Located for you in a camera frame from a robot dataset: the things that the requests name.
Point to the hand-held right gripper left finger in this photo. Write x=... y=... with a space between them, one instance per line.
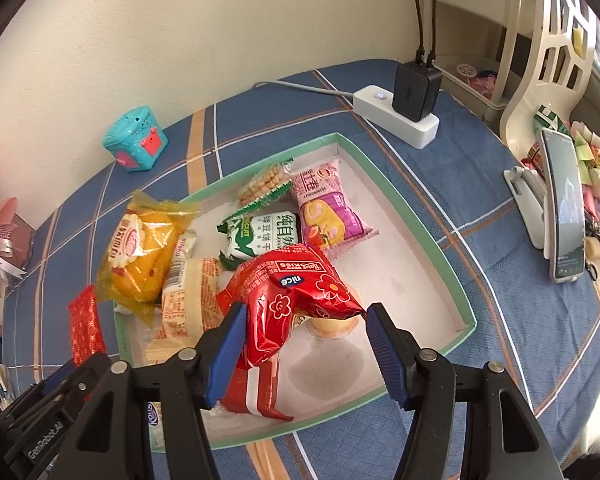
x=225 y=350

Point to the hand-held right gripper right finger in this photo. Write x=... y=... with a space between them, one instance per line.
x=385 y=355

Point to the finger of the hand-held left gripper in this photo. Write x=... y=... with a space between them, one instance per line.
x=65 y=377

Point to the red packet with white stripe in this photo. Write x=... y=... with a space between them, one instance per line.
x=257 y=390

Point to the round white cake packet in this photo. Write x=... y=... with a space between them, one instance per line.
x=335 y=327

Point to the red patterned packet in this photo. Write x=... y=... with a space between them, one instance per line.
x=87 y=325

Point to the cream packet with orange print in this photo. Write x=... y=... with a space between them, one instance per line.
x=190 y=300

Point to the shiny red flower-print packet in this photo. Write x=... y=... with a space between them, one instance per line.
x=290 y=300

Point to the green-rimmed white tray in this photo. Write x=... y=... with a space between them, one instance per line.
x=405 y=270

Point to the green and white biscuit packet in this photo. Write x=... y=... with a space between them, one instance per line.
x=255 y=237

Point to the yellow cake packet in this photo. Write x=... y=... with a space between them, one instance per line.
x=140 y=255

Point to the clear packet with green ends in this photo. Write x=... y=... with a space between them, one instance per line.
x=265 y=182

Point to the white and blue packet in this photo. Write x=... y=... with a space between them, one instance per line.
x=152 y=415

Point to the blue plaid cloth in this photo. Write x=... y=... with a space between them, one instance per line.
x=505 y=310

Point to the pink cake packet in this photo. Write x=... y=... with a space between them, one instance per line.
x=325 y=210

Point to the white phone stand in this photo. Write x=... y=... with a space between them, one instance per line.
x=527 y=200

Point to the teal toy box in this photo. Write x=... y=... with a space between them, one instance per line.
x=135 y=137

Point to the smartphone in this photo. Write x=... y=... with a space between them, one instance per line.
x=562 y=205

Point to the white power strip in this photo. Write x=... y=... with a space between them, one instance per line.
x=405 y=122

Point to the black charger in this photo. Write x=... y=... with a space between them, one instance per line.
x=415 y=92

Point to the white plastic chair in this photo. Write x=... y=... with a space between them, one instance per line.
x=545 y=70

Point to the white shelf unit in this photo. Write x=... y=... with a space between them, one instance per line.
x=480 y=35

